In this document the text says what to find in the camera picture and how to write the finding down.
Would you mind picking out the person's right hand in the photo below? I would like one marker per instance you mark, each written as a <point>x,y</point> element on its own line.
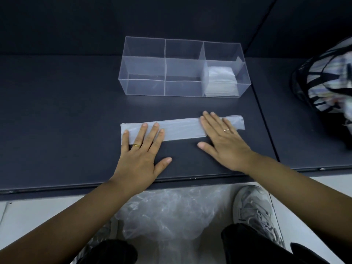
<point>228,151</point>

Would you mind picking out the person's left hand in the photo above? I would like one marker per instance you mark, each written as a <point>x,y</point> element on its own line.
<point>136,167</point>

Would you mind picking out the clear plastic bag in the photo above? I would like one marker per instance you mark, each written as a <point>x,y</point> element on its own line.
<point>181,129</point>

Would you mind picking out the pile of plastic bags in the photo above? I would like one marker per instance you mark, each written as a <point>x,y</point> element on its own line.
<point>170,214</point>

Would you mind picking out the stack of plastic bags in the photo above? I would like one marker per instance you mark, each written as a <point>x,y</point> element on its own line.
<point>221,82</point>

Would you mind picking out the clear three-compartment plastic box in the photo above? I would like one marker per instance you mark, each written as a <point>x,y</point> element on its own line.
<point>143,71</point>

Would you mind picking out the person's right forearm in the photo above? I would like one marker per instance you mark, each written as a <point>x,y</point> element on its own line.
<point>305,192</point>

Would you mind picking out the person's left forearm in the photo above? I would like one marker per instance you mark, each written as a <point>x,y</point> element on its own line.
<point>55,228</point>

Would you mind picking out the person's right grey shoe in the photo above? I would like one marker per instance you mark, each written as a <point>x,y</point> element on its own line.
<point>255,208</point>

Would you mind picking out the person's grey shoe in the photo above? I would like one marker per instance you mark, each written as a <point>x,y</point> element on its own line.
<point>104,233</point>
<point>255,208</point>

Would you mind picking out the person's left grey shoe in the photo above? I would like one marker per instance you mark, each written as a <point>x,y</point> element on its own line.
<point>104,233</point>

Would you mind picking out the black trousers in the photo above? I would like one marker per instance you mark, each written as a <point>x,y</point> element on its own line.
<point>247,247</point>

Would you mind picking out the black white striped tote bag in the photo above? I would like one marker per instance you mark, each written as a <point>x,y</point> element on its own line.
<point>324,85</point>

